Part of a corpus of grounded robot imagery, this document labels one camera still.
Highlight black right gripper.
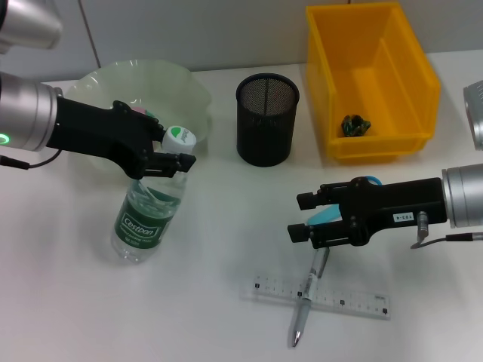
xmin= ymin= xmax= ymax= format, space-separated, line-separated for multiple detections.
xmin=287 ymin=176 xmax=447 ymax=250

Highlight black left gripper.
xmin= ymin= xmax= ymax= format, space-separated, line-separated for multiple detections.
xmin=45 ymin=97 xmax=197 ymax=180

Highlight clear green-label water bottle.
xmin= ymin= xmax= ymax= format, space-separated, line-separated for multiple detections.
xmin=110 ymin=126 xmax=198 ymax=265

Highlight green plastic wrapper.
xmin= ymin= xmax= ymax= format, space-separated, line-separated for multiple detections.
xmin=341 ymin=115 xmax=373 ymax=137

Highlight blue scissors with cover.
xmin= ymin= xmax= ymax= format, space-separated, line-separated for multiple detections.
xmin=306 ymin=174 xmax=383 ymax=226

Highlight green wavy glass fruit plate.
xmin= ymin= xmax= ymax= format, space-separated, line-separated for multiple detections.
xmin=60 ymin=59 xmax=214 ymax=184

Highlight transparent plastic ruler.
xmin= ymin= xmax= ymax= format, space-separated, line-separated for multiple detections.
xmin=241 ymin=277 xmax=392 ymax=321

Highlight black mesh pen holder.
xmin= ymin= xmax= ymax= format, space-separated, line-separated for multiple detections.
xmin=235 ymin=72 xmax=301 ymax=167

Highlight silver ballpoint pen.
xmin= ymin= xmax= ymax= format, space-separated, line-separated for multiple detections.
xmin=290 ymin=247 xmax=331 ymax=348

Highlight yellow plastic bin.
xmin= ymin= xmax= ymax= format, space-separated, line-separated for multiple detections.
xmin=304 ymin=2 xmax=441 ymax=165

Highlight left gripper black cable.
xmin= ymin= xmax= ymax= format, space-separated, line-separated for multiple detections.
xmin=0 ymin=149 xmax=63 ymax=170

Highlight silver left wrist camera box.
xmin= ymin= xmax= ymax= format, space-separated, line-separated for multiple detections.
xmin=0 ymin=0 xmax=63 ymax=54

